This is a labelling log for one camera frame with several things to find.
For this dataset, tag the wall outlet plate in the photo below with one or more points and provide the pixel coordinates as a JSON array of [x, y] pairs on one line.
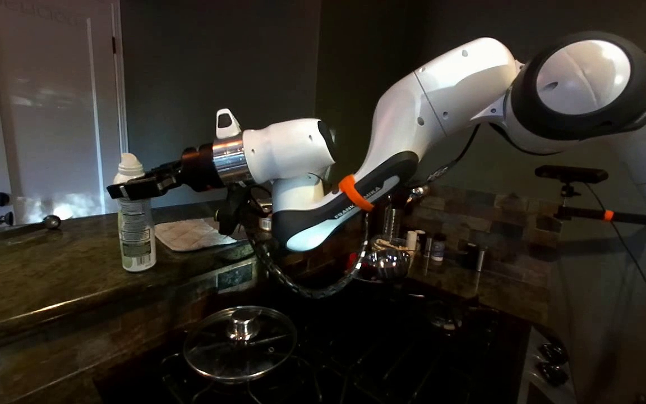
[[237, 277]]

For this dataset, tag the white door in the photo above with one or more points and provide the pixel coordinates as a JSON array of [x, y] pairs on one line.
[[62, 107]]

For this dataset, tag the black gas stove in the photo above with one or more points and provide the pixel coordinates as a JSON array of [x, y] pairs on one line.
[[374, 344]]

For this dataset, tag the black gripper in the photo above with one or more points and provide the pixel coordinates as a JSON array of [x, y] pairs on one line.
[[194, 168]]

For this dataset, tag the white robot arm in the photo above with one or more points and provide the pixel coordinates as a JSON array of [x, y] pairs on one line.
[[582, 91]]

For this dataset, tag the white spray can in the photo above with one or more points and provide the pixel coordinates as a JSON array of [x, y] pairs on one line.
[[132, 221]]

